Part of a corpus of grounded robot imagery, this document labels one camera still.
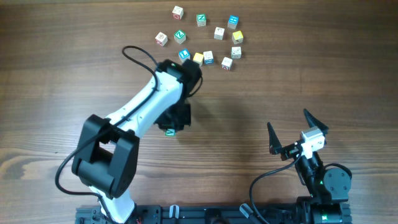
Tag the yellow block right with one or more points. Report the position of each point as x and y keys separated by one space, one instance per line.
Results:
x=237 y=37

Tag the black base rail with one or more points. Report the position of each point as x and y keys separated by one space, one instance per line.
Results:
x=273 y=213

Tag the white O block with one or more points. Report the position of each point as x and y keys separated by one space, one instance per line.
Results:
x=236 y=52

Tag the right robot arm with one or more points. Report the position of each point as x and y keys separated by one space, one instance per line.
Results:
x=328 y=185

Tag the yellow block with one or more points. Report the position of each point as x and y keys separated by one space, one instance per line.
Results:
x=237 y=37
x=198 y=58

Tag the blue top block right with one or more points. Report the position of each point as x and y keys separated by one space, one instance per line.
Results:
x=233 y=21

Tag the yellow top block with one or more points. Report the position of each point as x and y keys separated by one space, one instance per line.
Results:
x=198 y=58

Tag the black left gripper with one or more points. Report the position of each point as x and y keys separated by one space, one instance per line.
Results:
x=177 y=124

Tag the white block number two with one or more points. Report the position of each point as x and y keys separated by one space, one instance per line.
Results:
x=219 y=33

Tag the red-sided block far back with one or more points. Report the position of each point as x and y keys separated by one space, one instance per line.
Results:
x=177 y=12

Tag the blue P block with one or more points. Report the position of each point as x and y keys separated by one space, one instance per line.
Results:
x=208 y=57

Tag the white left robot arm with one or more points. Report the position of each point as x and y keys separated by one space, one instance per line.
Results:
x=108 y=147

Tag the red A block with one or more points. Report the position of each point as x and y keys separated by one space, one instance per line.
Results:
x=226 y=63

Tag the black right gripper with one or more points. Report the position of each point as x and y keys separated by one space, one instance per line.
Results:
x=289 y=151

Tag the green Z block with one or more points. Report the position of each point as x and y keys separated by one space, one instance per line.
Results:
x=180 y=36

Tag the green V block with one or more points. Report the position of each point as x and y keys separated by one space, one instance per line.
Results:
x=170 y=132

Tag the white block red side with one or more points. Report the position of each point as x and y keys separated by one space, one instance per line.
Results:
x=161 y=39

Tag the blue L block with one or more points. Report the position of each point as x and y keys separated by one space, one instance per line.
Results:
x=184 y=55

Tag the green N block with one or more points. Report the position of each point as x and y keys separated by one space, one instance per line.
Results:
x=201 y=20

